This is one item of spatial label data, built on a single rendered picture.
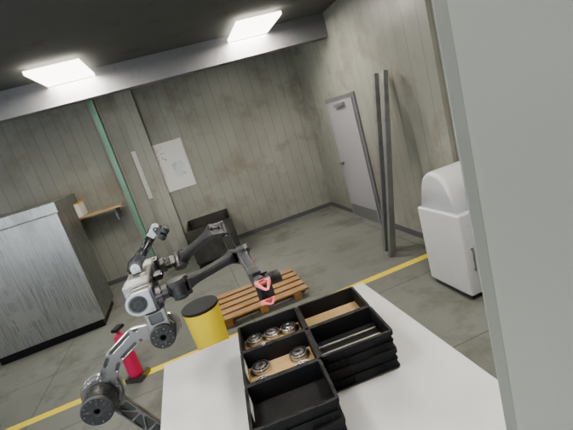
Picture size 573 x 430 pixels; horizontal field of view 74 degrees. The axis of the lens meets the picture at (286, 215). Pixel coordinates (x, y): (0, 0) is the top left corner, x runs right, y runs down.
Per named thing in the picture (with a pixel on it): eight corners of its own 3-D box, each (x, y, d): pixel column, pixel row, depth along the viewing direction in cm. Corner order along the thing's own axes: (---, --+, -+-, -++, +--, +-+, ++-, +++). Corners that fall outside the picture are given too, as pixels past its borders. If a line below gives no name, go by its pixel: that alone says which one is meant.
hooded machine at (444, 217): (520, 281, 362) (502, 157, 333) (475, 303, 351) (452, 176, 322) (471, 263, 422) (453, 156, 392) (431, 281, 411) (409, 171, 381)
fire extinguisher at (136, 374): (147, 365, 412) (126, 317, 397) (153, 375, 390) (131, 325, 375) (124, 379, 400) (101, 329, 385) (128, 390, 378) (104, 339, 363)
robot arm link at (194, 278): (237, 260, 220) (232, 245, 218) (252, 262, 211) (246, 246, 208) (171, 299, 191) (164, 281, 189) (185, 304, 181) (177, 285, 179)
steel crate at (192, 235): (238, 241, 777) (227, 207, 760) (246, 254, 677) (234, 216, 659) (196, 255, 759) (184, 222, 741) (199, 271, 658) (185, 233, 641)
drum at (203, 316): (235, 339, 411) (217, 291, 397) (235, 359, 375) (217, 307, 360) (202, 351, 409) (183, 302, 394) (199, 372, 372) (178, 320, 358)
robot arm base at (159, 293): (158, 303, 195) (148, 282, 192) (173, 297, 196) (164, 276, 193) (157, 310, 186) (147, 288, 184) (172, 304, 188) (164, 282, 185)
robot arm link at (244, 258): (240, 265, 212) (234, 247, 210) (250, 261, 213) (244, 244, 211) (255, 292, 171) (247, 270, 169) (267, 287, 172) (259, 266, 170)
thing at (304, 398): (258, 456, 159) (250, 433, 156) (251, 407, 187) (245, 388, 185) (345, 420, 163) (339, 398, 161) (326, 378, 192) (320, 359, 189)
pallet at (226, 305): (294, 273, 535) (292, 266, 532) (311, 296, 456) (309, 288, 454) (213, 304, 516) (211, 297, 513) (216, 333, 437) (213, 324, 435)
